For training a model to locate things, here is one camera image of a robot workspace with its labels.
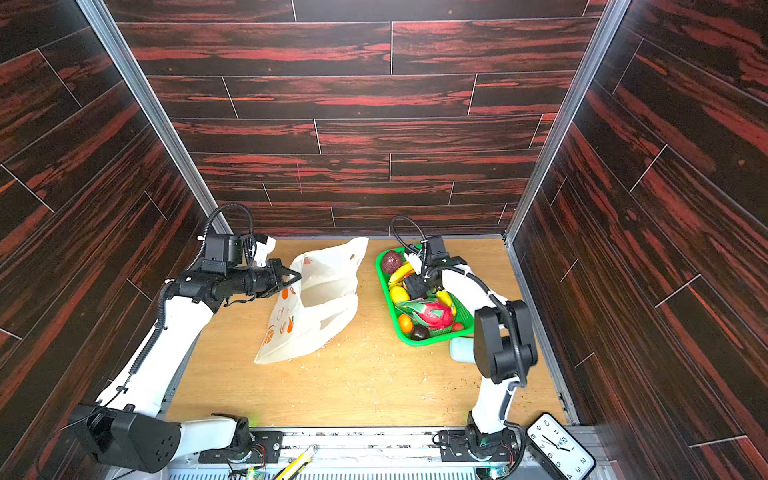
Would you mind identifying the yellow banana bunch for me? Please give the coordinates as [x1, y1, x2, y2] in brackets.
[388, 262, 414, 287]

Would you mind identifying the pink dragon fruit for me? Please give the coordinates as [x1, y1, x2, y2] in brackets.
[396, 299, 455, 330]

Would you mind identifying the white plastic bag orange print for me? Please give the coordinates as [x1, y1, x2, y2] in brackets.
[254, 237, 369, 364]

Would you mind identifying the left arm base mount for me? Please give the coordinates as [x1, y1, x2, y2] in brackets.
[198, 413, 284, 465]

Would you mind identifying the small yellow banana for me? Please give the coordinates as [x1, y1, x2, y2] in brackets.
[435, 290, 457, 315]

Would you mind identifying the pale blue object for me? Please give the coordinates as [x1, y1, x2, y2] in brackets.
[449, 337, 476, 364]

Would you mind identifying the black white clock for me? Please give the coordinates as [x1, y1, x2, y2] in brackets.
[526, 413, 596, 480]

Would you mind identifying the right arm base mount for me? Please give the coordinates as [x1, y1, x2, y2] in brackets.
[432, 428, 520, 464]

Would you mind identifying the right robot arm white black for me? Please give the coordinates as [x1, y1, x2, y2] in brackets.
[407, 264, 538, 449]

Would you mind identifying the dark purple fruit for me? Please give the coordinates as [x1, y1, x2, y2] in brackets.
[410, 324, 431, 341]

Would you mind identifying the yellow lemon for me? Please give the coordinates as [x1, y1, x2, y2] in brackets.
[389, 285, 411, 305]

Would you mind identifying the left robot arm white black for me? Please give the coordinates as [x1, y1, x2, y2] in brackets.
[71, 259, 301, 473]

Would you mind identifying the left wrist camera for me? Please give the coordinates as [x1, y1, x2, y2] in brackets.
[193, 234, 276, 274]

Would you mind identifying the yellow utility knife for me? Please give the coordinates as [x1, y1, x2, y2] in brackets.
[274, 444, 318, 480]

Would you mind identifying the purple passion fruit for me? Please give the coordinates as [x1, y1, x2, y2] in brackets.
[380, 250, 404, 275]

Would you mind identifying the green plastic basket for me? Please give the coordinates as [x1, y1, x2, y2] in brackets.
[375, 247, 474, 347]

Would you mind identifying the small orange fruit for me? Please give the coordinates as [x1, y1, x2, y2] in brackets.
[398, 314, 414, 335]

